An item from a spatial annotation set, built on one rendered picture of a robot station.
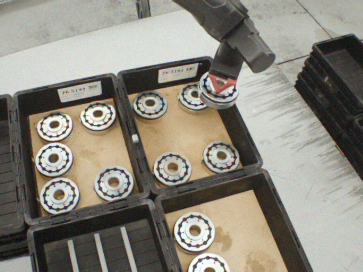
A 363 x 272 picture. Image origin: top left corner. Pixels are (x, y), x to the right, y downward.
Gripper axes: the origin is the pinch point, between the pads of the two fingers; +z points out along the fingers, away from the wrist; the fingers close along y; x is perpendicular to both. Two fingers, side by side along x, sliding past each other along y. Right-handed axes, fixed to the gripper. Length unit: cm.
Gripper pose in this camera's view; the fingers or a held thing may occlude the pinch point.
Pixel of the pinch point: (220, 82)
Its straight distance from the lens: 91.5
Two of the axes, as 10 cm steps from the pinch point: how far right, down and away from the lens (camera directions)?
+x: -9.4, -3.4, 0.6
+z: -1.3, 5.2, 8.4
